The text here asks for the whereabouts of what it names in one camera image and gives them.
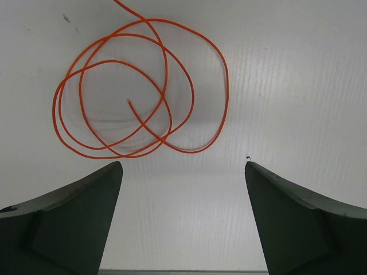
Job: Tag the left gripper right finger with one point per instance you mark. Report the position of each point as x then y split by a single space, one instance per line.
302 231

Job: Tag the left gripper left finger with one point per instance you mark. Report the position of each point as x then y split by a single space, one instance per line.
64 231

